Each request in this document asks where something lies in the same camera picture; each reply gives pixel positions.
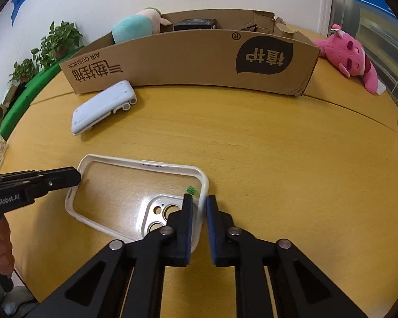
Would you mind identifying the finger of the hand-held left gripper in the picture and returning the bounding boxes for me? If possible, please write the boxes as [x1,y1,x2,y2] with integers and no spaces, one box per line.
[0,167,82,202]

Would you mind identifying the printed cardboard box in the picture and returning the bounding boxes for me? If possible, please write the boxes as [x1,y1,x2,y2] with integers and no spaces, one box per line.
[59,9,322,96]

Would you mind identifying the wooden desktop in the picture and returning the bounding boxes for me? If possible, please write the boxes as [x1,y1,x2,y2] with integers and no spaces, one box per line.
[0,23,398,318]

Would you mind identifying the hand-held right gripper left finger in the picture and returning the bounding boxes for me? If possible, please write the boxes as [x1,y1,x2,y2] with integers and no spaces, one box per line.
[30,193,194,318]

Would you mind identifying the teal plush toy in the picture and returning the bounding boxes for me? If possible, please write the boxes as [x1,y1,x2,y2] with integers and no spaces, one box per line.
[112,6,173,44]

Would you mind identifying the glass door with blue stripe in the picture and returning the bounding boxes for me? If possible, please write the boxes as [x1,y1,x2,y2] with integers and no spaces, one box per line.
[330,0,398,107]

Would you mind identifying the small black box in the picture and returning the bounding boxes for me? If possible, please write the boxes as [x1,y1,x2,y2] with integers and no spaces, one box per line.
[173,18,218,32]

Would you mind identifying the white clear phone case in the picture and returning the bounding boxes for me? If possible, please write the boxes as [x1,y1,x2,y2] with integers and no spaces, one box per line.
[65,154,209,254]

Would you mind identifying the pink plush toy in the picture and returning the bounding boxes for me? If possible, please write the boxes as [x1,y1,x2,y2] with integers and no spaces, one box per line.
[313,24,387,95]

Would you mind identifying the large green potted plant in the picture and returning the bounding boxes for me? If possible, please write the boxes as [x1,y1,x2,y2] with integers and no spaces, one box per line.
[31,21,83,70]

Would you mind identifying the white folding device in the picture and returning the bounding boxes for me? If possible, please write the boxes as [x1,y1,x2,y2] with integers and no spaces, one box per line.
[72,80,137,136]

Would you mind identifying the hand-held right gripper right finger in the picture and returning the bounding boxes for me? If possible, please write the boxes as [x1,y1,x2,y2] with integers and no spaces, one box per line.
[206,194,369,318]

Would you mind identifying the small green potted plant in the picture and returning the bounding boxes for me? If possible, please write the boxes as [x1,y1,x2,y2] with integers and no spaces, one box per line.
[11,59,38,83]

